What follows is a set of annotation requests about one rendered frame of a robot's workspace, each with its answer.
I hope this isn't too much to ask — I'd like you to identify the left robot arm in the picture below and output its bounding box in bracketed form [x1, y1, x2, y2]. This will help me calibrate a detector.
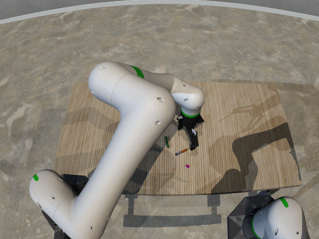
[29, 61, 205, 239]

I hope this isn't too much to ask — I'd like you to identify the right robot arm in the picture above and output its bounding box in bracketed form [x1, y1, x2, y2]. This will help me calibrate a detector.
[243, 196, 311, 239]

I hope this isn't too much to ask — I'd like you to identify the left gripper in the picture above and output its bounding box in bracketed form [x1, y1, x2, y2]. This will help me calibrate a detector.
[176, 118, 199, 151]

